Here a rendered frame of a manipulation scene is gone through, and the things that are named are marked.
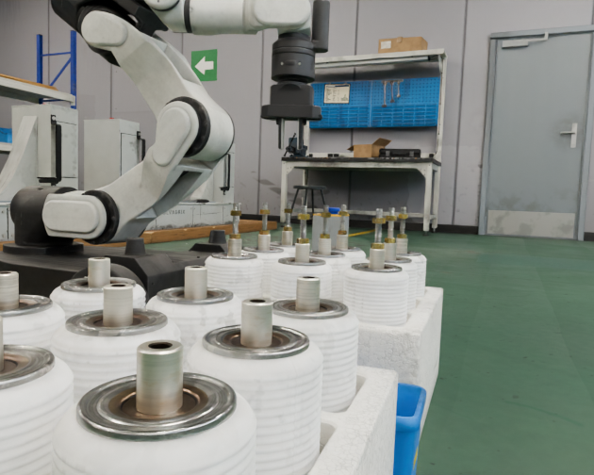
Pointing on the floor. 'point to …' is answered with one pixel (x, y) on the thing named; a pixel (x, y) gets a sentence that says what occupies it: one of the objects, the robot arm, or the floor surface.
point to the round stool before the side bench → (311, 195)
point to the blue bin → (407, 427)
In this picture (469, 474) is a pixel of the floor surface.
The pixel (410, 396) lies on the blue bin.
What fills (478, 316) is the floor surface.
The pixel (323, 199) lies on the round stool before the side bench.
